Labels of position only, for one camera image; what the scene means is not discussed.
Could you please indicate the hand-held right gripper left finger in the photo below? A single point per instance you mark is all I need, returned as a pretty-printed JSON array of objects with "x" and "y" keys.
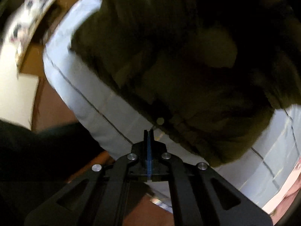
[{"x": 134, "y": 167}]

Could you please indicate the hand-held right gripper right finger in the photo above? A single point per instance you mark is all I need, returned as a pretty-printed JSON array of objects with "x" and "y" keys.
[{"x": 164, "y": 167}]

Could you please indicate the olive hooded puffer jacket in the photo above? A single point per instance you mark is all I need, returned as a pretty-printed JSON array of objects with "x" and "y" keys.
[{"x": 188, "y": 63}]

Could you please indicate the blue plaid blanket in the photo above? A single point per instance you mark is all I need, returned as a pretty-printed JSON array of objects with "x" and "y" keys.
[{"x": 94, "y": 94}]

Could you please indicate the person's dark clothing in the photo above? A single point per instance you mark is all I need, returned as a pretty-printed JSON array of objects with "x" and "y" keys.
[{"x": 35, "y": 155}]

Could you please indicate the white box with blue print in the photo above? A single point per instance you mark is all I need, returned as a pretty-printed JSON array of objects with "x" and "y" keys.
[{"x": 28, "y": 14}]

